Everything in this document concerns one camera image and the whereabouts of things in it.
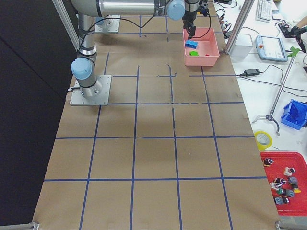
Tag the blue plastic bin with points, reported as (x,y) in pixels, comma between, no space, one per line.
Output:
(295,114)

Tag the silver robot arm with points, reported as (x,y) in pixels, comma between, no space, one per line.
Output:
(185,10)
(104,16)

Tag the person hand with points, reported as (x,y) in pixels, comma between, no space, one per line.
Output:
(302,22)

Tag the aluminium frame post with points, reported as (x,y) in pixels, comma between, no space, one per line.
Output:
(247,5)

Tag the brown paper table cover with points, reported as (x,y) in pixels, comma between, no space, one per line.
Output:
(173,150)

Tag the white keyboard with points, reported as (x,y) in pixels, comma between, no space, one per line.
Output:
(263,10)

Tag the yellow tape roll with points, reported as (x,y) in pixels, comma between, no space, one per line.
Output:
(263,140)

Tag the black power adapter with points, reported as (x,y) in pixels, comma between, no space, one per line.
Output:
(251,72)

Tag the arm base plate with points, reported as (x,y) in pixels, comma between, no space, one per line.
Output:
(96,95)
(109,26)

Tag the green handled reacher grabber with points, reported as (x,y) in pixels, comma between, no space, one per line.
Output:
(269,117)

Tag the green toy block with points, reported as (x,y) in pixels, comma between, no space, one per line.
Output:
(193,53)

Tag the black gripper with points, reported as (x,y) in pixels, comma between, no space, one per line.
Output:
(189,14)

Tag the pink plastic box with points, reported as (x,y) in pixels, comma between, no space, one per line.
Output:
(207,44)

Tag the blue toy block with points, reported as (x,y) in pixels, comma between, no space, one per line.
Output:
(191,44)

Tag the red parts tray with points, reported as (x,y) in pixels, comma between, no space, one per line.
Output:
(287,176)

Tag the white square box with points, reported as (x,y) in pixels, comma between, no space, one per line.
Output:
(242,46)

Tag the black phone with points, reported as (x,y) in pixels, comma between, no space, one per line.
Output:
(276,15)

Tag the teach pendant tablet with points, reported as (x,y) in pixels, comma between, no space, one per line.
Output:
(270,48)

